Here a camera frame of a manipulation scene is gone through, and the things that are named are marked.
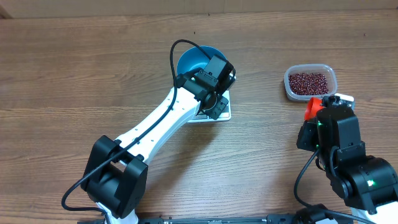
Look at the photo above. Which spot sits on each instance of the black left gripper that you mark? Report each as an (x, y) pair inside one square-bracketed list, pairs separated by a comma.
[(221, 102)]

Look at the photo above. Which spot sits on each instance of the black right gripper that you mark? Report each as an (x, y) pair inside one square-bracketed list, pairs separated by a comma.
[(308, 135)]

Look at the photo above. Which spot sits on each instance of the red measuring scoop blue handle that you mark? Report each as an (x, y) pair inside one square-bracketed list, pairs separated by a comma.
[(313, 106)]

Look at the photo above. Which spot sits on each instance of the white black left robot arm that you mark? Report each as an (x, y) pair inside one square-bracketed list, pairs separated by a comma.
[(117, 169)]

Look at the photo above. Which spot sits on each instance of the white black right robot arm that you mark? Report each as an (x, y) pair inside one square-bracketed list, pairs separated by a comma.
[(367, 184)]

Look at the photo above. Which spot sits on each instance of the white digital kitchen scale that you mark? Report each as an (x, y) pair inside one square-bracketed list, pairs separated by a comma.
[(221, 111)]

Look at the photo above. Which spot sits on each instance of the teal plastic bowl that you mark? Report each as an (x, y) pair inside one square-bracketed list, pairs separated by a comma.
[(195, 58)]

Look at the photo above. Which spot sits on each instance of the red adzuki beans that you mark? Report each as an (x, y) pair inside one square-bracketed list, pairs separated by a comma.
[(308, 84)]

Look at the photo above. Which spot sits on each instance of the clear plastic food container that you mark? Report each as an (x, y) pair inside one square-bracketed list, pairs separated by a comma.
[(323, 69)]

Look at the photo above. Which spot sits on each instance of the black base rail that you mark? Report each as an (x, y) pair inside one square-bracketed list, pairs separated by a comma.
[(217, 220)]

